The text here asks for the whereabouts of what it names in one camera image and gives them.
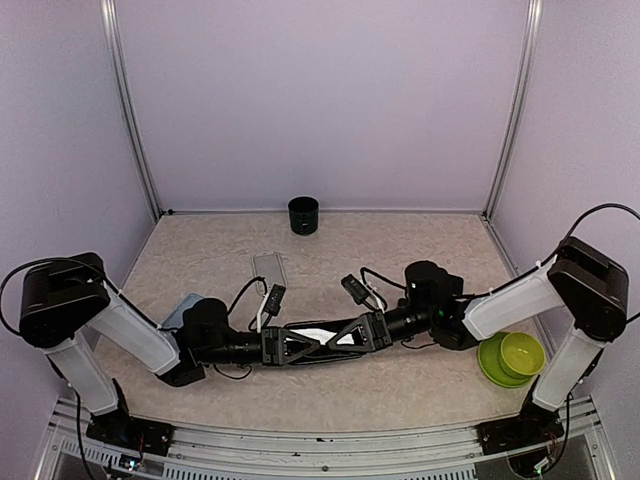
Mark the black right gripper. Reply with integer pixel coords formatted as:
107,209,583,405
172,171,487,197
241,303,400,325
329,303,436,351

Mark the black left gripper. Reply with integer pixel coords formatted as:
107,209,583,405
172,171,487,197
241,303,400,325
199,327,320,367

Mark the black smartphone teal edge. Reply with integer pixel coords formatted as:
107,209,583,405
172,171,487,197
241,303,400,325
290,328,337,345

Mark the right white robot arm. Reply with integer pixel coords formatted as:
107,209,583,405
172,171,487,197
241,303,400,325
326,236,629,444

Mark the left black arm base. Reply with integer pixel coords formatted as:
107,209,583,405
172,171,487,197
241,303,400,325
86,379,175,457

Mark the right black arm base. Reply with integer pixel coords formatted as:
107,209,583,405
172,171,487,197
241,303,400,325
476,380,565,455

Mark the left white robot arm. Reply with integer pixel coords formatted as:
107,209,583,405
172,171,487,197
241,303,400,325
18,252,304,445

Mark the clear phone case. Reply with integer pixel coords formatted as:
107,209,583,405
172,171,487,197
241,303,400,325
251,252,288,295

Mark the light blue phone case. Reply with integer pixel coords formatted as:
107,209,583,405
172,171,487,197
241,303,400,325
161,293,203,329

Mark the dark green cup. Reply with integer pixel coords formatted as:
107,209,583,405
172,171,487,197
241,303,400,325
288,196,319,236

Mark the green bowl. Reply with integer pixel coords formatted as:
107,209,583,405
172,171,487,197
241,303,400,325
499,332,546,379

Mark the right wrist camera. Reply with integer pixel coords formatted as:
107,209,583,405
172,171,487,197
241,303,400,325
341,274,370,305

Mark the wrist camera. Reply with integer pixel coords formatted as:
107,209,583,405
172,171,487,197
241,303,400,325
341,274,370,305
263,284,286,317

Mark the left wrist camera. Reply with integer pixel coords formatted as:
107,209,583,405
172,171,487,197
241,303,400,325
263,284,286,317

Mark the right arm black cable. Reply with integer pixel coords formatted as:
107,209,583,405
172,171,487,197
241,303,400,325
358,267,409,296

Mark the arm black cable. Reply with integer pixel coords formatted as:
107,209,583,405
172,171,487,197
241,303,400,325
358,267,409,296
227,275,269,334

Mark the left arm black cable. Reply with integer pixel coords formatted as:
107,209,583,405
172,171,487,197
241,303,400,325
227,275,269,334

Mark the front aluminium rail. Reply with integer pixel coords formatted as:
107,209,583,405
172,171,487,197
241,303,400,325
28,398,619,479

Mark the left aluminium frame post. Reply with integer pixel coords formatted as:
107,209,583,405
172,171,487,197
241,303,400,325
100,0,163,222

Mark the aluminium frame post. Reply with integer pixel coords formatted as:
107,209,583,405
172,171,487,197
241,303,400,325
483,0,543,223
100,0,163,222

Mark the right aluminium frame post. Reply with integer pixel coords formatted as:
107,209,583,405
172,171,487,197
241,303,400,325
483,0,543,223

